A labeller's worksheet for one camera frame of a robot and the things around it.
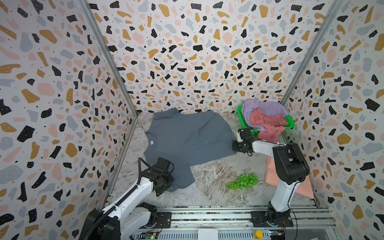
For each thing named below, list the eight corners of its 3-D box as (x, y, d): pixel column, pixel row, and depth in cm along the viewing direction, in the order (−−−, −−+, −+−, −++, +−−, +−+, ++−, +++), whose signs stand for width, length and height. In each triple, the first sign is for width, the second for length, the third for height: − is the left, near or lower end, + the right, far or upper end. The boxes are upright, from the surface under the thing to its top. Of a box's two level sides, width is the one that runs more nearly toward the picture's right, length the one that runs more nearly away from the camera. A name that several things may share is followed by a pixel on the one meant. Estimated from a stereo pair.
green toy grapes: (227, 190, 86) (228, 187, 82) (225, 179, 90) (226, 176, 85) (256, 186, 87) (259, 183, 83) (253, 176, 91) (255, 172, 87)
